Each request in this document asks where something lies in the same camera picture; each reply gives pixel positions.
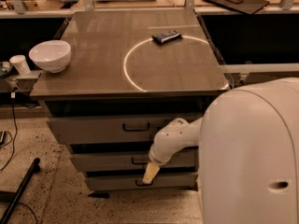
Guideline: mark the grey clamp bracket left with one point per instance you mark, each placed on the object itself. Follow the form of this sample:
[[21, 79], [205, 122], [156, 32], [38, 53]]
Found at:
[[24, 83]]

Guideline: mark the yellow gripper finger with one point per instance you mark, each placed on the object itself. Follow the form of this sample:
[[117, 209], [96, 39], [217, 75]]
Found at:
[[152, 170]]

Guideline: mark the grey drawer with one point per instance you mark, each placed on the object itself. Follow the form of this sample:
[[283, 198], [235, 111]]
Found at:
[[112, 129], [125, 182], [116, 161]]

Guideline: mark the white ceramic bowl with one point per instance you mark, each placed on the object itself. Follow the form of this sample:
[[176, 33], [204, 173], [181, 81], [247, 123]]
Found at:
[[52, 56]]

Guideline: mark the black flat mat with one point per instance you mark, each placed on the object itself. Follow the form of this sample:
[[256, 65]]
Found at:
[[243, 6]]

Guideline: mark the grey drawer cabinet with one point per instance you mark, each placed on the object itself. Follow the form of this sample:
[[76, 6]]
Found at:
[[118, 69]]

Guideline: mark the white paper cup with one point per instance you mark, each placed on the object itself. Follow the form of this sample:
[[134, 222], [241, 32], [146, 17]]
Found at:
[[19, 62]]

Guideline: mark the dark plate on left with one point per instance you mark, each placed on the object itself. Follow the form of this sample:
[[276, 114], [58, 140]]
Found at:
[[5, 69]]

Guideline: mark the black metal stand leg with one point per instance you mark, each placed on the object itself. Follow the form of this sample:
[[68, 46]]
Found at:
[[12, 198]]

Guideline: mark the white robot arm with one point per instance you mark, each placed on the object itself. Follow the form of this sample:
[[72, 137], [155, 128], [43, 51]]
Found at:
[[248, 142]]

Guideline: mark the grey top drawer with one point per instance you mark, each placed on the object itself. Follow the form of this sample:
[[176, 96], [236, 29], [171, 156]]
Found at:
[[112, 129]]

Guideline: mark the grey bottom drawer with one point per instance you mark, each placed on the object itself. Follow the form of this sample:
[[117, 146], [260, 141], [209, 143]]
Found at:
[[125, 182]]

